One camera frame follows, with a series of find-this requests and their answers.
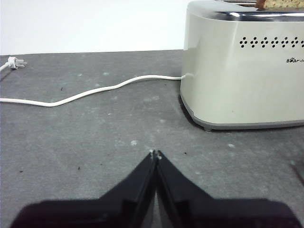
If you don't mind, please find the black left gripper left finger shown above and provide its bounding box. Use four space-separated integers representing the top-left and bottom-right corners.
9 151 157 228

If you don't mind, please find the seeded bread slice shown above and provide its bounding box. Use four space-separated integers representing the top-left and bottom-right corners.
255 0 304 10

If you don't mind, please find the cream and steel toaster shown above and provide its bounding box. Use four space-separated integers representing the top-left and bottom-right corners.
179 0 304 132

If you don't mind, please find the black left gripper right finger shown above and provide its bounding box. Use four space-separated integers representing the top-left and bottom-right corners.
155 150 304 228

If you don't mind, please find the white power cable with plug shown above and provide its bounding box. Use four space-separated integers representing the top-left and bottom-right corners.
0 56 185 108

